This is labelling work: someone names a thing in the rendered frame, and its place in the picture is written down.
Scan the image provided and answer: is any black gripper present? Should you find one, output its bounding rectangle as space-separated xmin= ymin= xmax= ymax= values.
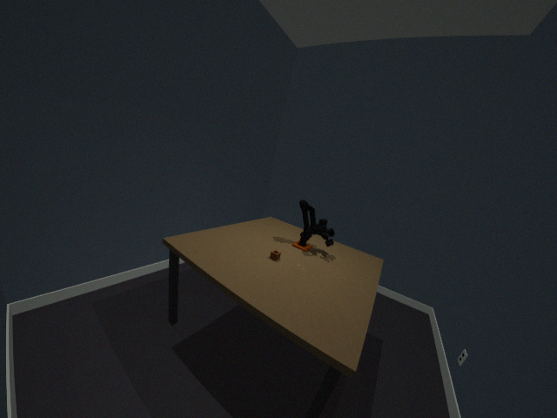
xmin=319 ymin=226 xmax=334 ymax=246

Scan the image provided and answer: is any brown block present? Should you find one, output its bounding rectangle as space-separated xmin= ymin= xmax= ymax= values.
xmin=270 ymin=250 xmax=281 ymax=261

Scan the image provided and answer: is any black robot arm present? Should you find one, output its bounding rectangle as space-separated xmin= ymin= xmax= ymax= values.
xmin=298 ymin=199 xmax=335 ymax=247

